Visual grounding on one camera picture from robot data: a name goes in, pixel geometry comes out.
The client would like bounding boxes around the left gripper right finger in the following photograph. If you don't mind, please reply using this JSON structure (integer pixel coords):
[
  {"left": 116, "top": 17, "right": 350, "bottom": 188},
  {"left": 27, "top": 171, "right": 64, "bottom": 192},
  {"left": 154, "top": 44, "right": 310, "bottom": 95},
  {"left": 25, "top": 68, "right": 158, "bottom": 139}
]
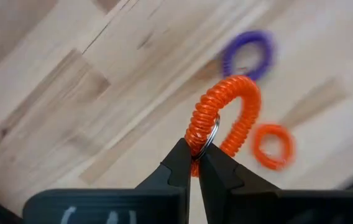
[{"left": 198, "top": 142, "right": 353, "bottom": 224}]

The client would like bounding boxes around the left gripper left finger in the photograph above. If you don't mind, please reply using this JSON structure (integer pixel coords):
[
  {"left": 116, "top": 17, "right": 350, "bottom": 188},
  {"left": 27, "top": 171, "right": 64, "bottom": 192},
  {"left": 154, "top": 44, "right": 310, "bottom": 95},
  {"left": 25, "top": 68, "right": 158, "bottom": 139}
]
[{"left": 22, "top": 138, "right": 192, "bottom": 224}]

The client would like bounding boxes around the orange spiral keychain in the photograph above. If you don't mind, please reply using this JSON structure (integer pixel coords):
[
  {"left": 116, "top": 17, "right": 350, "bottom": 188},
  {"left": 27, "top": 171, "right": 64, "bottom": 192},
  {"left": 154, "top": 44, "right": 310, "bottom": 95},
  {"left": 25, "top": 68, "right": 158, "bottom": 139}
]
[
  {"left": 250, "top": 123, "right": 296, "bottom": 171},
  {"left": 184, "top": 74, "right": 262, "bottom": 178}
]

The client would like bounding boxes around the purple spiral keychain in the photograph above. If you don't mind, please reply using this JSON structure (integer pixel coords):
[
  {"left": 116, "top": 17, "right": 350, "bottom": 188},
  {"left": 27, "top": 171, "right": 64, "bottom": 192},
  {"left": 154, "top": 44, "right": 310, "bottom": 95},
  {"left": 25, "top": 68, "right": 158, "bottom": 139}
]
[{"left": 219, "top": 29, "right": 276, "bottom": 82}]

